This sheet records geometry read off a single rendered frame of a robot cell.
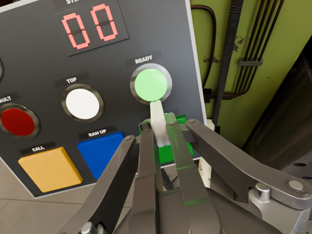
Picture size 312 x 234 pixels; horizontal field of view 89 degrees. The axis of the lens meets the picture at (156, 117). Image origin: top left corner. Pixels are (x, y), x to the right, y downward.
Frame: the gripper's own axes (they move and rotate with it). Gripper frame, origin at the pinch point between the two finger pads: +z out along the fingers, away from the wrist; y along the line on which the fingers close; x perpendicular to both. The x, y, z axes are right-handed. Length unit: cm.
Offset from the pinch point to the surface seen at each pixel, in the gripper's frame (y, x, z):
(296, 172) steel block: 32.9, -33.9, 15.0
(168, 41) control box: 3.6, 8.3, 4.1
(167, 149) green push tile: -0.2, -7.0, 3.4
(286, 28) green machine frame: 30.7, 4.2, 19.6
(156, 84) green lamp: 0.7, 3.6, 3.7
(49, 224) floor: -103, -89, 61
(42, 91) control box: -14.4, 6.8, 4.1
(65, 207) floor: -92, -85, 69
